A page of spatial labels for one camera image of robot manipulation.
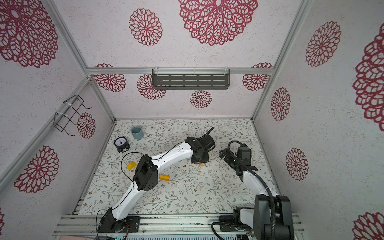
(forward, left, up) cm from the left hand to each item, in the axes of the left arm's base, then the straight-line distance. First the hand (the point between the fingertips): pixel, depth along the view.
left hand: (203, 162), depth 90 cm
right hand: (+3, -13, +5) cm, 14 cm away
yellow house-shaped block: (+1, +45, -4) cm, 45 cm away
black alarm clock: (+17, +55, -3) cm, 58 cm away
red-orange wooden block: (-1, +1, -3) cm, 3 cm away
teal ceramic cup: (+23, +44, +1) cm, 50 cm away
